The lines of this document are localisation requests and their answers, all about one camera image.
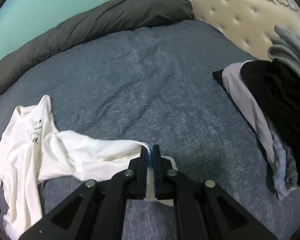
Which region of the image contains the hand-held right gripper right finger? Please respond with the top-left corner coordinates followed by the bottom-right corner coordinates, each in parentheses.
top-left (152, 144), bottom-right (277, 240)

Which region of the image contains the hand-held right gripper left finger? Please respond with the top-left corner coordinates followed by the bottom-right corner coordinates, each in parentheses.
top-left (19, 145), bottom-right (150, 240)

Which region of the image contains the white t-shirt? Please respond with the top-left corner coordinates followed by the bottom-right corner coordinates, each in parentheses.
top-left (0, 95), bottom-right (177, 238)

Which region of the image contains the blue-grey bed sheet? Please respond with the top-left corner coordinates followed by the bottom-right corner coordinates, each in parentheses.
top-left (0, 19), bottom-right (300, 240)

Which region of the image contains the light blue folded garment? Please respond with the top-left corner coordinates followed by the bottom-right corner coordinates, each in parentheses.
top-left (272, 132), bottom-right (298, 200)

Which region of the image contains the dark grey long pillow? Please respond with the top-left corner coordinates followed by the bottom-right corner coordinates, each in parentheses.
top-left (0, 0), bottom-right (194, 96)

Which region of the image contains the cream tufted headboard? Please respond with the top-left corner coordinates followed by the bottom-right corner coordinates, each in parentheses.
top-left (179, 0), bottom-right (300, 63)

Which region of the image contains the grey folded sweatshirt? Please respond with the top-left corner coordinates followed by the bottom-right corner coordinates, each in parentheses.
top-left (267, 25), bottom-right (300, 92)

